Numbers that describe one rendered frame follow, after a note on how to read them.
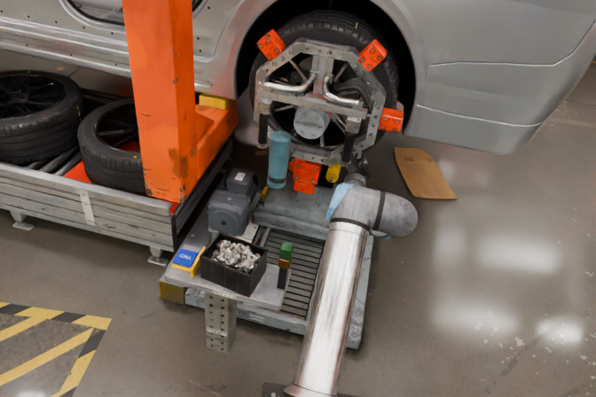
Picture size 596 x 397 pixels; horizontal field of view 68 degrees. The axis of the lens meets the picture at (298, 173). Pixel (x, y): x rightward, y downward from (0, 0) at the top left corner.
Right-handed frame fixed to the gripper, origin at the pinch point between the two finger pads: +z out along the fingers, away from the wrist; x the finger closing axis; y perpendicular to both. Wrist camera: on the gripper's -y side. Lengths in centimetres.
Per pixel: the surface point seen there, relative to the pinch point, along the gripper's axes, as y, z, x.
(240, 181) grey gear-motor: -21, -14, -51
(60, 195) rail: -69, -40, -114
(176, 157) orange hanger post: -54, -48, -39
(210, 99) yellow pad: -58, 5, -46
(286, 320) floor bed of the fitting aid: 29, -57, -50
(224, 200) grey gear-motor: -22, -27, -54
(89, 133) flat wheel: -81, -13, -100
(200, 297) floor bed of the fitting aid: 2, -57, -77
